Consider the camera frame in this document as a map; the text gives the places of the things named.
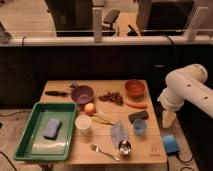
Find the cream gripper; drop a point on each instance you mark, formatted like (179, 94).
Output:
(168, 118)

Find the dark grape bunch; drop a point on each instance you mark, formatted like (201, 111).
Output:
(112, 97)

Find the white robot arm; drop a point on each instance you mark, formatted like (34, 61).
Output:
(185, 84)

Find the small blue cup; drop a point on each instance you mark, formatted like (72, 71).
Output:
(139, 126)

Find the metal measuring cup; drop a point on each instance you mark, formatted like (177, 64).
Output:
(124, 147)

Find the white paper cup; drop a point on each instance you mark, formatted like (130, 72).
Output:
(83, 124)

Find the orange carrot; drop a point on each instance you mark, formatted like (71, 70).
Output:
(136, 105)

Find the dark brown sponge block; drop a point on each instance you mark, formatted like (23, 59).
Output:
(138, 115)

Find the orange bowl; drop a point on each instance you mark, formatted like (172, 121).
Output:
(134, 88)

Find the crumpled clear plastic bag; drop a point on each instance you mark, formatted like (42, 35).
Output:
(118, 133)

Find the wooden table board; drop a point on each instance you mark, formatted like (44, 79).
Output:
(145, 149)

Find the silver fork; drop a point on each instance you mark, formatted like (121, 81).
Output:
(97, 149)

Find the orange round fruit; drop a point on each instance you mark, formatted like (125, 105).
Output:
(89, 109)

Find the purple bowl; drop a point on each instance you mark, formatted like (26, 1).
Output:
(82, 94)

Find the small grey object behind bowl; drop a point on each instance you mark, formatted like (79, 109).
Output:
(73, 86)

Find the blue sponge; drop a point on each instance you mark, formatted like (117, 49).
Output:
(52, 128)

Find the black office chair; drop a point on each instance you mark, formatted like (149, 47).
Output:
(110, 19)

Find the green plastic tray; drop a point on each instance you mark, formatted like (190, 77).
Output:
(33, 146)

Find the black handled knife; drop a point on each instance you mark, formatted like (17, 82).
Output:
(56, 93)

